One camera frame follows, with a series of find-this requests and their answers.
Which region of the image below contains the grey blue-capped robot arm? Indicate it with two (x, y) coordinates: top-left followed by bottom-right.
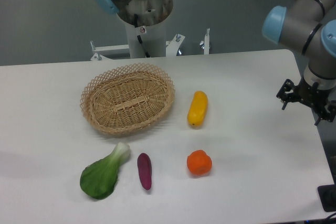
(95, 0), (335, 122)

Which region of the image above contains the orange round fruit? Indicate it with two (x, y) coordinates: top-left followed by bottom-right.
(186, 150), (213, 176)

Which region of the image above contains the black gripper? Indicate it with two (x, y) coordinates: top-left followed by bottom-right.
(276, 77), (335, 125)

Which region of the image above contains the purple eggplant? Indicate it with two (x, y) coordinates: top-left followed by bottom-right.
(137, 153), (152, 190)

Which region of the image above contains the black device at edge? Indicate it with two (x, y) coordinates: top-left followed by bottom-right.
(317, 184), (336, 212)

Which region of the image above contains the woven wicker basket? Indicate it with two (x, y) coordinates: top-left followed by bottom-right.
(80, 63), (175, 135)

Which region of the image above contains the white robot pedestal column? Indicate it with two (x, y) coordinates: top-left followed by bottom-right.
(118, 0), (173, 58)

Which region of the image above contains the green bok choy vegetable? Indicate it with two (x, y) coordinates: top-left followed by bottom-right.
(79, 142), (131, 200)

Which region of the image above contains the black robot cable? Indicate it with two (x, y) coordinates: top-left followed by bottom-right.
(133, 13), (152, 58)

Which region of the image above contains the yellow elongated vegetable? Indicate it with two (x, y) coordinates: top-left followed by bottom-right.
(187, 91), (208, 127)

